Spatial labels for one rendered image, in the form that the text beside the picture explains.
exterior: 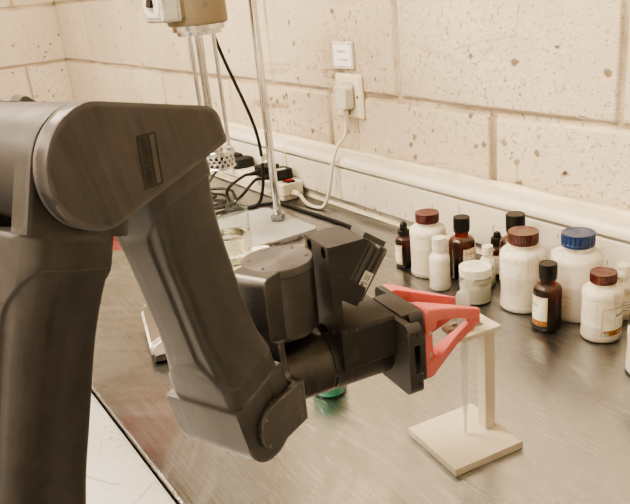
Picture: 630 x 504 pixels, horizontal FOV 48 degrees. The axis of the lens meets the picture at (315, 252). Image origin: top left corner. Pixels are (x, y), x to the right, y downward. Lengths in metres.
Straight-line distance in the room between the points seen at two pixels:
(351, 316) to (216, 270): 0.17
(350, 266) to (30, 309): 0.28
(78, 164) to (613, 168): 0.82
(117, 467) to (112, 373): 0.20
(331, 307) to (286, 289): 0.05
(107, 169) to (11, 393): 0.12
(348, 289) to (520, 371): 0.34
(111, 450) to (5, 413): 0.43
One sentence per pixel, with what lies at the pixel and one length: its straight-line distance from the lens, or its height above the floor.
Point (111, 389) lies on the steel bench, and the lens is 0.92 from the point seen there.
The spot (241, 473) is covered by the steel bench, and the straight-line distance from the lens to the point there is 0.74.
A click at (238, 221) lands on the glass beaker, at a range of 0.96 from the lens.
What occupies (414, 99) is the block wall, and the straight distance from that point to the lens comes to 1.31.
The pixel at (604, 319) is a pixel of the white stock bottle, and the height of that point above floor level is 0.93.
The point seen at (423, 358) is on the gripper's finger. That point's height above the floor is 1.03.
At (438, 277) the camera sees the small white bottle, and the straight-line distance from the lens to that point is 1.06.
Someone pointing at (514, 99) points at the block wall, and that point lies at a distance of 1.14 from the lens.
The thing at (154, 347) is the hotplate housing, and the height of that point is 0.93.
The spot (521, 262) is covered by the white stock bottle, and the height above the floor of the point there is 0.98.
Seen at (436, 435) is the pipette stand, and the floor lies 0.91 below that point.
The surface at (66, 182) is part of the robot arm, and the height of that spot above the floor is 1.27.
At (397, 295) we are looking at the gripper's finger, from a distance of 0.64.
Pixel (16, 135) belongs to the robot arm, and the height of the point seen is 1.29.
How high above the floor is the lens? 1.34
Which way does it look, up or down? 21 degrees down
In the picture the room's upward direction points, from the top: 6 degrees counter-clockwise
